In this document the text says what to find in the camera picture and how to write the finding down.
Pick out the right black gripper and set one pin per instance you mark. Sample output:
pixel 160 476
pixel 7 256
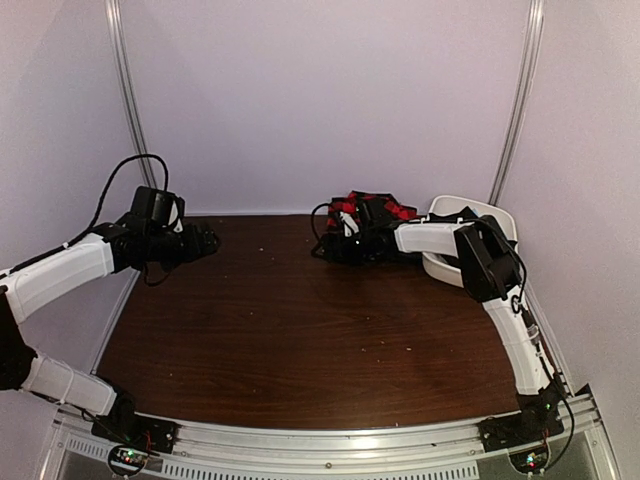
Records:
pixel 344 254

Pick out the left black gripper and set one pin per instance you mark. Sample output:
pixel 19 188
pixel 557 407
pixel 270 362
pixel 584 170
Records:
pixel 194 250

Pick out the red black plaid shirt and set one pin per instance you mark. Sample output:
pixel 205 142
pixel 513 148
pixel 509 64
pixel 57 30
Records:
pixel 370 211

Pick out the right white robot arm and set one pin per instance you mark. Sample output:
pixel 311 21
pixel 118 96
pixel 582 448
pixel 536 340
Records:
pixel 494 275

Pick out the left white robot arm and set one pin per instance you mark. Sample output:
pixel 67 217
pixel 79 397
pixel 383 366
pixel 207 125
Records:
pixel 36 283

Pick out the black shirt in basin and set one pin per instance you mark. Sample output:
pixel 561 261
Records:
pixel 462 216

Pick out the left circuit board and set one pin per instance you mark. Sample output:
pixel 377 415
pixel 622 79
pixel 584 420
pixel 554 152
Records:
pixel 126 461

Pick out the circuit board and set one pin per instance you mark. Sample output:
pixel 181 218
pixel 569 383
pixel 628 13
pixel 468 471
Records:
pixel 529 460
pixel 126 461

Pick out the right circuit board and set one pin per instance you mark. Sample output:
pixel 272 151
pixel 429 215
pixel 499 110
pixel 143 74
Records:
pixel 529 460

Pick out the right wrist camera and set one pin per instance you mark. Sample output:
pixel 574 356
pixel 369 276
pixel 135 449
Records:
pixel 349 224

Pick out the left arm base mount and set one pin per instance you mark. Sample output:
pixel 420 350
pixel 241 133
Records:
pixel 124 426

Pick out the front aluminium rail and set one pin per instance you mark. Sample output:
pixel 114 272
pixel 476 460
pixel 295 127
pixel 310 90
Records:
pixel 451 450

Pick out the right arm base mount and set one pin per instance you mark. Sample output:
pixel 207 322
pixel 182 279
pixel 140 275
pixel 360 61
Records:
pixel 531 424

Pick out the left aluminium frame post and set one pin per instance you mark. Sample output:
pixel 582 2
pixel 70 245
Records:
pixel 113 9

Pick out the aluminium frame post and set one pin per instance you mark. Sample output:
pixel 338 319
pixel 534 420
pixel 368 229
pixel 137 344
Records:
pixel 532 41
pixel 113 9

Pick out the right aluminium frame post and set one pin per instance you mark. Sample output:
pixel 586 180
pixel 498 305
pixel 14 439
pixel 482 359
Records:
pixel 532 41

